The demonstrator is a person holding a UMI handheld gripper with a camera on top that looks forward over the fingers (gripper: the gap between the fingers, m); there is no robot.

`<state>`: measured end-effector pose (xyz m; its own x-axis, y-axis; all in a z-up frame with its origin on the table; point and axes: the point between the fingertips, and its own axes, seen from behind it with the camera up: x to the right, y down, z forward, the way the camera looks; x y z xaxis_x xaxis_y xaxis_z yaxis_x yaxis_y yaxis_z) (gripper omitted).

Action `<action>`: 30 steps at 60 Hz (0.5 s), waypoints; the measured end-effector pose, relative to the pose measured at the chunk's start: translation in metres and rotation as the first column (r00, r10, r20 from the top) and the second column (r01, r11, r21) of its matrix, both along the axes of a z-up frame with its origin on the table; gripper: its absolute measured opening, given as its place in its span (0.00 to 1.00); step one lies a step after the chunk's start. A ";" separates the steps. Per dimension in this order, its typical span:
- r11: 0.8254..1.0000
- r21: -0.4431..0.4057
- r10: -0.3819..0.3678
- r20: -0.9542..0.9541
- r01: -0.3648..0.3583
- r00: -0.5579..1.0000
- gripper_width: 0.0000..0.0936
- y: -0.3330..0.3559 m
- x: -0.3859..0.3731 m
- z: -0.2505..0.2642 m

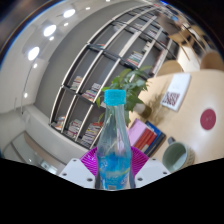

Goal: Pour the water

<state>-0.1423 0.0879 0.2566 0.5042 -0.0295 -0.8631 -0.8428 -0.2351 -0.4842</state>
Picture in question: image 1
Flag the clear bottle with blue cap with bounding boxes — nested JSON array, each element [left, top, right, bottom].
[[94, 88, 137, 191]]

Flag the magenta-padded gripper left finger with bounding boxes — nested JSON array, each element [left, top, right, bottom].
[[58, 145, 100, 189]]

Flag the pink book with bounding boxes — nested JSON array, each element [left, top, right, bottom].
[[127, 118, 149, 148]]

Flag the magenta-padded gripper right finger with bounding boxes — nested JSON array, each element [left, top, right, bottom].
[[130, 145, 171, 188]]

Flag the wooden round-backed chair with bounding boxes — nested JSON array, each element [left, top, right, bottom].
[[199, 49, 224, 71], [156, 59, 184, 77]]

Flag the grey bookshelf unit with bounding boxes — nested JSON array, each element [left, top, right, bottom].
[[49, 3, 181, 150]]

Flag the group of ceiling lights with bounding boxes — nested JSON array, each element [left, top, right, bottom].
[[22, 0, 113, 99]]

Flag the dark blue book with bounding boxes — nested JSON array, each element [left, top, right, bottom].
[[143, 120, 167, 158]]

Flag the grey-green patterned ceramic cup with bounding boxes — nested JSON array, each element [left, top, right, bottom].
[[162, 136, 196, 174]]

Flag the red book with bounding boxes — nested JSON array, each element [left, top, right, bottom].
[[134, 128, 158, 152]]

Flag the flat round red coaster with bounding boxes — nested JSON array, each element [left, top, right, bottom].
[[199, 108, 217, 131]]

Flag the green potted plant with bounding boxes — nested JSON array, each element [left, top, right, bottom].
[[95, 65, 154, 128]]

